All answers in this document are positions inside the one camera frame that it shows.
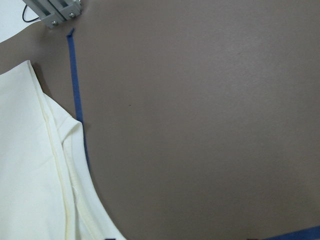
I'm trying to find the aluminium frame post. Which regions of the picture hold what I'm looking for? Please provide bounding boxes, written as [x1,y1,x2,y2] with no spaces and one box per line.
[23,0,83,29]

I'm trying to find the cream long-sleeve cat shirt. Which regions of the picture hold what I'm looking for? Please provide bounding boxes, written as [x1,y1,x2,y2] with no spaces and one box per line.
[0,60,123,240]

